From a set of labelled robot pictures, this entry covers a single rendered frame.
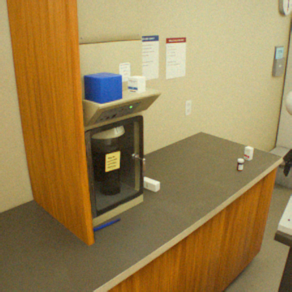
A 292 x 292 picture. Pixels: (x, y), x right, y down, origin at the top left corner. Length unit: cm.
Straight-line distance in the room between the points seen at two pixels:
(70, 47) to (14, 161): 75
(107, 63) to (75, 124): 29
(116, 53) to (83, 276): 84
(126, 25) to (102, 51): 16
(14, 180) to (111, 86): 77
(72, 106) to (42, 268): 61
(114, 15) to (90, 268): 95
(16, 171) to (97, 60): 73
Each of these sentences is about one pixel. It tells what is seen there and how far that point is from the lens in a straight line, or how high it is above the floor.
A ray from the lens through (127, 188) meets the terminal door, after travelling 145.
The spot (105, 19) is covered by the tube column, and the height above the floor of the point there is 180.
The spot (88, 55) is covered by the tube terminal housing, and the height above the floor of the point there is 167.
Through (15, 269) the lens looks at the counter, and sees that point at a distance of 129.
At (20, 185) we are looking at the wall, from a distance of 166.
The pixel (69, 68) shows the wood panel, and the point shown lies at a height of 164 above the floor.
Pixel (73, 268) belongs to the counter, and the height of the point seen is 94.
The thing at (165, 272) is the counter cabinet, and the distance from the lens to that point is 151.
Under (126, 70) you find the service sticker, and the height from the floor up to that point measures 159.
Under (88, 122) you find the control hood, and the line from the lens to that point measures 116.
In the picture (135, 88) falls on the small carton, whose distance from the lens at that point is 124.
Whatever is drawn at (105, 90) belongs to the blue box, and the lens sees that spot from 110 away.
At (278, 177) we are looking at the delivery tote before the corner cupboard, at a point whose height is 9.
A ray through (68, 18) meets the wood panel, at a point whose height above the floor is 180.
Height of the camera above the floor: 179
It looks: 22 degrees down
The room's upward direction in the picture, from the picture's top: straight up
